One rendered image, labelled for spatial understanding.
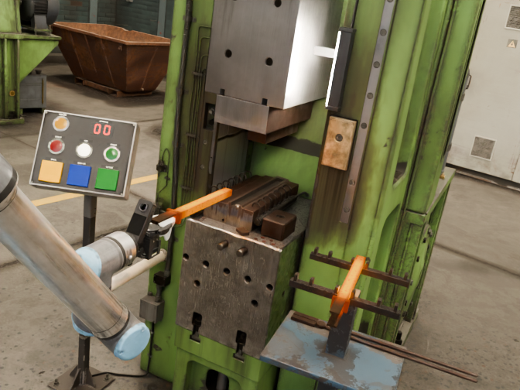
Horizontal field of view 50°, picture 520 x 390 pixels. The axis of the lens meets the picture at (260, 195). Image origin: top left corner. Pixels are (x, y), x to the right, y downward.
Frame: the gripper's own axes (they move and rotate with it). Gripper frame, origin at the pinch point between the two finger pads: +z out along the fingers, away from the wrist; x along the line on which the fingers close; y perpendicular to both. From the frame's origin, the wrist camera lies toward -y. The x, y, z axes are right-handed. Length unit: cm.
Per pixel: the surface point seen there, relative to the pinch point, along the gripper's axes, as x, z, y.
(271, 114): 7, 44, -25
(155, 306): -34, 49, 69
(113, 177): -42, 27, 7
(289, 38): 10, 42, -50
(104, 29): -560, 632, 46
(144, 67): -410, 544, 74
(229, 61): -10, 42, -39
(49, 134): -68, 23, -3
